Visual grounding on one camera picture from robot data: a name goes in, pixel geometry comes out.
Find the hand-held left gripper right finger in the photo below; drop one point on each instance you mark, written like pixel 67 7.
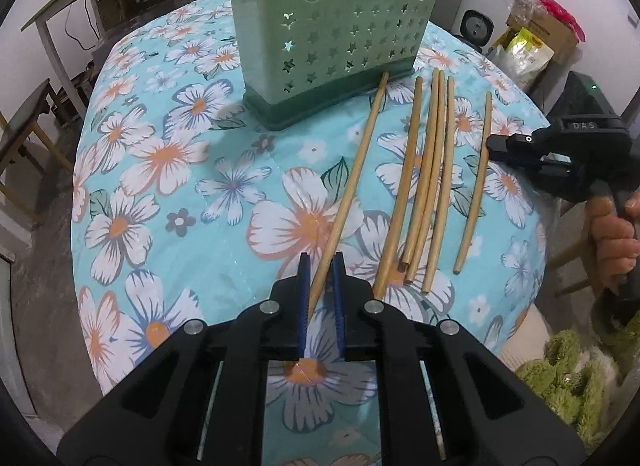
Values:
pixel 339 296

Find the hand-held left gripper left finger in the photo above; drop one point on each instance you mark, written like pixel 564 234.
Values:
pixel 303 296

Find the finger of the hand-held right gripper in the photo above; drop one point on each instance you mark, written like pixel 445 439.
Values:
pixel 515 143
pixel 525 161

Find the bunch of bamboo chopsticks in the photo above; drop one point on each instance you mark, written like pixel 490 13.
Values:
pixel 424 170

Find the single bamboo chopstick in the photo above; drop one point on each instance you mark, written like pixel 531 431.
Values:
pixel 350 185

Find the green perforated utensil holder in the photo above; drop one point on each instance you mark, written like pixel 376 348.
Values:
pixel 340 40

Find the person's right hand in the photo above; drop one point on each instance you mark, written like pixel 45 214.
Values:
pixel 610 246

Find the yellow-green sack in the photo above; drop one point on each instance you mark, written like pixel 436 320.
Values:
pixel 525 54

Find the wooden stool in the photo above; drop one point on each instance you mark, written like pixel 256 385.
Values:
pixel 570 252

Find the cardboard box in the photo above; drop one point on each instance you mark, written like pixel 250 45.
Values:
pixel 550 31

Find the black rice cooker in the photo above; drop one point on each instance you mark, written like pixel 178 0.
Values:
pixel 477 28

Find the pink plastic bag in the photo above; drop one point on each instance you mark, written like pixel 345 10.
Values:
pixel 562 13

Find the clear plastic bag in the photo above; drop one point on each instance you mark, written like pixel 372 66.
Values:
pixel 524 4

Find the floral turquoise blanket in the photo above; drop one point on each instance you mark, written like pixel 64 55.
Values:
pixel 200 196

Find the green fuzzy garment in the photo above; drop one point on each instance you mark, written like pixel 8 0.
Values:
pixel 565 376

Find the white door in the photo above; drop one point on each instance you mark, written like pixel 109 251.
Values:
pixel 12 321

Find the wooden chair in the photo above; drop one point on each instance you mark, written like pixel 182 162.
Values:
pixel 20 125

